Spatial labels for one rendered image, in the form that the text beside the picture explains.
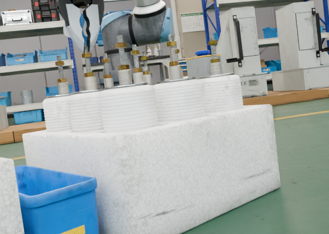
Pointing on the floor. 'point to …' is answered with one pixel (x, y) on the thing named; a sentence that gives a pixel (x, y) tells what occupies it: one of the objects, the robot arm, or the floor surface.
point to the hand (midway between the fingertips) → (86, 44)
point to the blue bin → (57, 201)
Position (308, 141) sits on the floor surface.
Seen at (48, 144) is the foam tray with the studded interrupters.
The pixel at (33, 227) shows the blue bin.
